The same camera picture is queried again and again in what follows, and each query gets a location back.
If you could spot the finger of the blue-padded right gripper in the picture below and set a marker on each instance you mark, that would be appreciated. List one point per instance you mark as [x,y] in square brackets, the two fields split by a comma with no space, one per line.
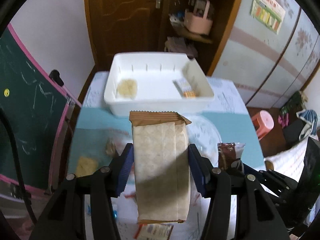
[281,185]

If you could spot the pink plastic stool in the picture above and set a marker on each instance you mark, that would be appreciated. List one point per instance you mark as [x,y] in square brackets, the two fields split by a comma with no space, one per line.
[263,123]

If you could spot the orange white oats bar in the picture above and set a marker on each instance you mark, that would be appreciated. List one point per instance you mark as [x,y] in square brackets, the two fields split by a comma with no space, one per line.
[184,88]

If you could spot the blue small snack packet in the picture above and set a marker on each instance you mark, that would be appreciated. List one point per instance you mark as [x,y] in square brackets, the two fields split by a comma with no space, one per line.
[114,206]

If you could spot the teal floral tablecloth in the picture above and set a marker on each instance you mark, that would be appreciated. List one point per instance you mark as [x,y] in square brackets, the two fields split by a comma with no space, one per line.
[225,120]

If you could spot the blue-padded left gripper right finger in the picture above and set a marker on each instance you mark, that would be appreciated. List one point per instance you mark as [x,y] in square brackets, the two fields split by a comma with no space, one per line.
[256,215]

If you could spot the small nut mix packet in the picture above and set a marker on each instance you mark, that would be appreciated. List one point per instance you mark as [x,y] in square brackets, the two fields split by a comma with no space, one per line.
[110,149]

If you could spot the brown wooden door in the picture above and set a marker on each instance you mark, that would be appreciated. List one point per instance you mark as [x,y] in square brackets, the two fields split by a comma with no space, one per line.
[117,26]

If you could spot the brown paper bread package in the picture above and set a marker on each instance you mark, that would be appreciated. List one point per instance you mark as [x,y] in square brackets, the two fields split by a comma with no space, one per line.
[162,176]

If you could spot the colourful wall poster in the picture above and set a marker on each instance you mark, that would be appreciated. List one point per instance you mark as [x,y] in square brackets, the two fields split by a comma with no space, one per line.
[268,12]

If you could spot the green chalkboard pink frame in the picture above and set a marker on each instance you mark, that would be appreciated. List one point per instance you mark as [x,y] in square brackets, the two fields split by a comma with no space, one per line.
[37,109]

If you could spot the double rice cracker pack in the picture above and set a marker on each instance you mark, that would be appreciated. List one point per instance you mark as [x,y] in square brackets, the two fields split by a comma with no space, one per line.
[86,166]

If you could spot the wooden corner shelf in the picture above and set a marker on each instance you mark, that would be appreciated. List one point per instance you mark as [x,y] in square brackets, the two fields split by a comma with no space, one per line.
[209,47]

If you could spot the yellow puffed rice cake pack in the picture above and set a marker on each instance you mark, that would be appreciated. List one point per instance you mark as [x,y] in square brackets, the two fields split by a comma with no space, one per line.
[127,88]

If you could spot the red-edged barcode snack packet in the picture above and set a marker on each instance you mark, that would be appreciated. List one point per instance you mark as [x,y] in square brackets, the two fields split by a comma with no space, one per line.
[154,232]

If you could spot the white patterned wardrobe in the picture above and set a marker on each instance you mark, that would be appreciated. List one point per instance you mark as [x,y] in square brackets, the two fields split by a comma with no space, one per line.
[268,67]

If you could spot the white plastic storage bin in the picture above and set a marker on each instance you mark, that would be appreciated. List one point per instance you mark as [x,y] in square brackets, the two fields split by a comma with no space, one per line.
[156,92]

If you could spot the dark chocolate cake packet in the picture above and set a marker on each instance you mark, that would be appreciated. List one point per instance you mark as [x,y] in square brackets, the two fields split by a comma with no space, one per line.
[230,155]

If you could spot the pink basket with handle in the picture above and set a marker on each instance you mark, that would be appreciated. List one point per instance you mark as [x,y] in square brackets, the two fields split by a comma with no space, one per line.
[198,17]

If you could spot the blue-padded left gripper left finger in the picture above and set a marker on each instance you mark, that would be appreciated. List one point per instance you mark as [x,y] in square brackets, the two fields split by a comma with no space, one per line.
[64,215]

